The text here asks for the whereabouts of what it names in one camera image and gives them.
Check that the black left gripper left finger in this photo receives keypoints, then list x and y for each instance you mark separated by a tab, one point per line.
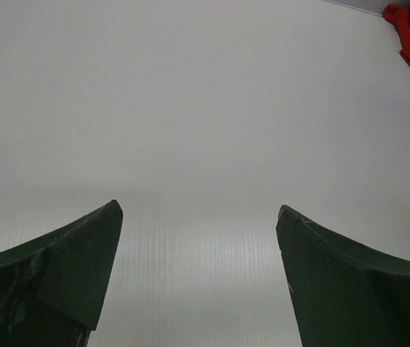
52	288

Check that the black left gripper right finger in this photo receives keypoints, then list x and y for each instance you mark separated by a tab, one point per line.
344	293

